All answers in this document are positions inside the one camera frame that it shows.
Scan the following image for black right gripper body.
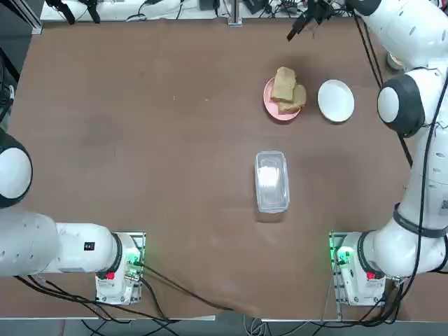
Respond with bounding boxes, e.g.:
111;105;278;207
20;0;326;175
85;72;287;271
303;0;347;20

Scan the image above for brown bread slice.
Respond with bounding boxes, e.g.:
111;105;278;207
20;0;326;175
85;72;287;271
279;84;308;114
271;66;298;104

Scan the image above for pale green bowl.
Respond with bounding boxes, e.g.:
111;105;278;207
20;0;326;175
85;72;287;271
386;51;407;71

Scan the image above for pink round plate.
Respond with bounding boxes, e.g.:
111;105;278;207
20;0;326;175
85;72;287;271
263;76;304;123

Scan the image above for white round plate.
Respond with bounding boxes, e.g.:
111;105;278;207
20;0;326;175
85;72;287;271
317;79;355;124

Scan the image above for clear plastic lidded container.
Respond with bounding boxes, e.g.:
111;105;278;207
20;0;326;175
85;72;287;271
254;150;291;214

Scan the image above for black tripod leg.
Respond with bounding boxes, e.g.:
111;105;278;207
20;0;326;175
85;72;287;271
45;0;76;25
82;0;102;24

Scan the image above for black cable along right arm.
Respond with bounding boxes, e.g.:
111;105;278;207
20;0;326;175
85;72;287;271
352;13;414;168

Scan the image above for aluminium profile bracket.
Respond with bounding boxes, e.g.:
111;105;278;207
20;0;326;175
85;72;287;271
227;0;244;27

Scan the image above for black left base cable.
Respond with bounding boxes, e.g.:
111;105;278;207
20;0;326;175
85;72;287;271
138;264;246;314

